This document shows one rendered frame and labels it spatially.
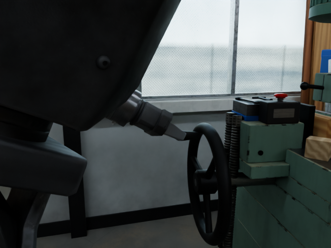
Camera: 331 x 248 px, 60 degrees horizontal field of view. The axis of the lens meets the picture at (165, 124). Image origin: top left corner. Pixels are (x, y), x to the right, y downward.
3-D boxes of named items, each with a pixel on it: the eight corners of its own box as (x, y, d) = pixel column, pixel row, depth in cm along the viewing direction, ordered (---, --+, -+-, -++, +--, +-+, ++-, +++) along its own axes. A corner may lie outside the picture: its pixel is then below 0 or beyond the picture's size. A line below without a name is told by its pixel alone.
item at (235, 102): (231, 114, 76) (232, 93, 75) (269, 113, 78) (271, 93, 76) (253, 125, 63) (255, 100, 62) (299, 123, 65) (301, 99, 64)
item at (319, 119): (285, 133, 80) (288, 108, 79) (292, 133, 81) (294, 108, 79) (324, 149, 66) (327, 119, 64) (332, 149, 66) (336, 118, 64)
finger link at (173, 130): (181, 143, 68) (158, 131, 67) (186, 131, 69) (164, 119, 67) (183, 143, 67) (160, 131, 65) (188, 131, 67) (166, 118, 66)
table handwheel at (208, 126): (220, 265, 54) (185, 230, 82) (317, 254, 57) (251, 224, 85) (209, 113, 57) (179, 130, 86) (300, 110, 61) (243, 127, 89)
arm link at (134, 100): (146, 144, 72) (103, 122, 69) (162, 110, 74) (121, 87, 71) (159, 145, 60) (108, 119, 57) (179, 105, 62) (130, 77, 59)
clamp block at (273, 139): (224, 145, 79) (225, 113, 77) (269, 143, 81) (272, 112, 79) (248, 164, 65) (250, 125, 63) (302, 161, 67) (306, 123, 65)
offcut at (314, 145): (308, 153, 63) (310, 135, 62) (330, 157, 60) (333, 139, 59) (304, 157, 60) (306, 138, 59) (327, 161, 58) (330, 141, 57)
